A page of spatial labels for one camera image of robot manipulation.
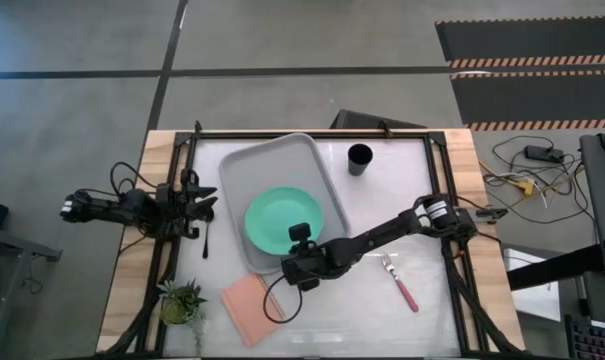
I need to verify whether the small potted green plant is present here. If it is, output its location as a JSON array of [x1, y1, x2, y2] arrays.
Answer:
[[157, 278, 208, 356]]

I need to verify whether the black spoon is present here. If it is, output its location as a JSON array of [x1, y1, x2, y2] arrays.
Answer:
[[202, 212, 215, 260]]

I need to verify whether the tangle of floor cables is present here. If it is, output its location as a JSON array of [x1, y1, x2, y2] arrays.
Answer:
[[478, 134, 599, 227]]

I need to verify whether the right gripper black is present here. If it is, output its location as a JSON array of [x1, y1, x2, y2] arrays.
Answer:
[[280, 222, 346, 293]]

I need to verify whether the teal green plate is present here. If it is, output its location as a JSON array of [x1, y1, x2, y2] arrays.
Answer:
[[244, 186, 325, 257]]

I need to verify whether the grey side table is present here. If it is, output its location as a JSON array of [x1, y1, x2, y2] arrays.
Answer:
[[0, 223, 63, 360]]

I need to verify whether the backlit computer keyboard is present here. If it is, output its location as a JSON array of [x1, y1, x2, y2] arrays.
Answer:
[[564, 313, 605, 360]]

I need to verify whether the black power adapter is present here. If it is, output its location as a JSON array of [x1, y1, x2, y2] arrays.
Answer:
[[524, 144, 566, 164]]

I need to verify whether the black clamp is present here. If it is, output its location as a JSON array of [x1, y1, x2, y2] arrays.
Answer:
[[475, 206, 509, 222]]

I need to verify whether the grey plastic tray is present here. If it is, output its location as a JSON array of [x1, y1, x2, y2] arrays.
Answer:
[[217, 132, 352, 276]]

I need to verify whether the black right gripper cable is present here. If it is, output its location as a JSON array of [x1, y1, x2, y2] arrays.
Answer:
[[262, 273, 304, 325]]

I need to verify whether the black plastic cup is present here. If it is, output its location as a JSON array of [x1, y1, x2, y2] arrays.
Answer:
[[347, 143, 374, 177]]

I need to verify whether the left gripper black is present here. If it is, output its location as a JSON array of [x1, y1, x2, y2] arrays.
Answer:
[[154, 168, 219, 240]]

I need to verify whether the black aluminium table frame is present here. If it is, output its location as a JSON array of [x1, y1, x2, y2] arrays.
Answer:
[[101, 119, 521, 360]]

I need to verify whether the pink-handled metal fork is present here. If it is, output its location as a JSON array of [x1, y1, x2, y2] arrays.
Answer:
[[380, 252, 420, 314]]

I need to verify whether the black hazard-striped floor mat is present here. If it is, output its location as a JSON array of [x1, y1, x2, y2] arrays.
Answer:
[[434, 16, 605, 69], [449, 69, 605, 133]]

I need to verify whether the white box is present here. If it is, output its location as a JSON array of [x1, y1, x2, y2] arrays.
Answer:
[[503, 247, 562, 324]]

